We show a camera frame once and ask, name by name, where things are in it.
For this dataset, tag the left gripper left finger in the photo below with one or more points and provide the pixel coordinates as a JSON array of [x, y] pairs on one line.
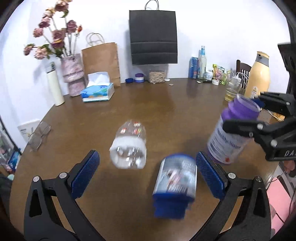
[[51, 211]]

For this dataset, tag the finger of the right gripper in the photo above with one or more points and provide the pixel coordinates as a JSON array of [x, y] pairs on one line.
[[275, 102], [247, 128]]

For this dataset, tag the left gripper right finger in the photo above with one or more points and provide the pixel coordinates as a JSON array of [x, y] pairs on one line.
[[253, 220]]

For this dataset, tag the purple supplement bottle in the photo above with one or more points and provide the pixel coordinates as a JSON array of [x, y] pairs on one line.
[[224, 146]]

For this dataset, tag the yellow thermos jug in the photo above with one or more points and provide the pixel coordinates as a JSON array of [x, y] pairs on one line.
[[259, 77]]

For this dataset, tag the pink trousers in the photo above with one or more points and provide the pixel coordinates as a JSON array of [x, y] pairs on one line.
[[279, 202]]

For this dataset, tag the glass of yellow liquid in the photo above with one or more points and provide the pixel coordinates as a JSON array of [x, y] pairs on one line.
[[232, 88]]

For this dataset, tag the wooden chair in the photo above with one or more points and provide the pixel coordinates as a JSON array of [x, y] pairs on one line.
[[243, 71]]

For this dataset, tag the colourful snack bags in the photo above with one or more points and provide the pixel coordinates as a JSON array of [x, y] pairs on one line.
[[221, 74]]

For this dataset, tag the storage rack with clutter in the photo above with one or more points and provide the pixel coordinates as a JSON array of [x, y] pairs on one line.
[[10, 155]]

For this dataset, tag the eyeglasses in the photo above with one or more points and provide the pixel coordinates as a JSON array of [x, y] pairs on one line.
[[36, 138]]

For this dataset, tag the blue snack package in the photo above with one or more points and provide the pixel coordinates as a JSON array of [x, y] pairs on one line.
[[193, 68]]

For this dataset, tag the clear tall bottle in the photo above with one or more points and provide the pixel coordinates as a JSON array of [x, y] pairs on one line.
[[202, 63]]

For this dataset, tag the blue supplement bottle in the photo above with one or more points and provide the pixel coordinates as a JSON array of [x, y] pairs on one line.
[[175, 187]]

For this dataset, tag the white booklet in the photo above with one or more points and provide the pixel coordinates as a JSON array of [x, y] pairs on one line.
[[26, 129]]

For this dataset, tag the clear plastic bottle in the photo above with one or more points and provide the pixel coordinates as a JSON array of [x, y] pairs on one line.
[[128, 150]]

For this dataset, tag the clear jar of oats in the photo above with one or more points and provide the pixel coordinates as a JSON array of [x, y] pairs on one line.
[[157, 76]]

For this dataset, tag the small purple white jar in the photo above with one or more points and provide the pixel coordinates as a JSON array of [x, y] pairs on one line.
[[139, 78]]

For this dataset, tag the cream thermos bottle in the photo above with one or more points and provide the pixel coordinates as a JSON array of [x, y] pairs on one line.
[[54, 84]]

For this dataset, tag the blue bottle cap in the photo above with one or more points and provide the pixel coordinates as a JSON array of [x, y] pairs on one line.
[[129, 80]]

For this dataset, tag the blue tissue box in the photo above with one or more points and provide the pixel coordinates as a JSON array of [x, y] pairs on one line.
[[99, 88]]

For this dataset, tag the black paper bag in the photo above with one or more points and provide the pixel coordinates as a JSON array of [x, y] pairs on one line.
[[153, 37]]

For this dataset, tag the pink ceramic vase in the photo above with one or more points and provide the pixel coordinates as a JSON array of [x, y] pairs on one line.
[[73, 74]]

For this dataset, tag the brown paper bag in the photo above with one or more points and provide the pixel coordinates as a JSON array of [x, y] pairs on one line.
[[101, 57]]

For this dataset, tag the dried pink flowers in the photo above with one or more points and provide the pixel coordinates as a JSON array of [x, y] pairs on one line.
[[60, 34]]

